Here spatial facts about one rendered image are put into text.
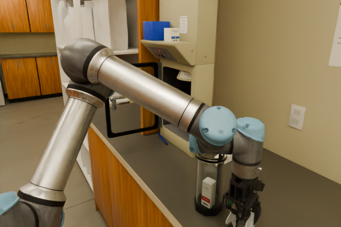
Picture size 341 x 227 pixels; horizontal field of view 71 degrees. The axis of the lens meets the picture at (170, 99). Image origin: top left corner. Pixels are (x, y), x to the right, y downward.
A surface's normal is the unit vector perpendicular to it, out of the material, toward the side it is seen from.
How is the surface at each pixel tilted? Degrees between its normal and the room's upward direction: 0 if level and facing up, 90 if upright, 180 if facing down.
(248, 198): 0
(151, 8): 90
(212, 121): 53
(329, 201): 0
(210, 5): 90
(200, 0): 90
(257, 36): 90
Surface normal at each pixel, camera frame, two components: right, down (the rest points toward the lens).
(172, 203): 0.00, -0.96
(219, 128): -0.05, -0.34
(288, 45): -0.84, 0.15
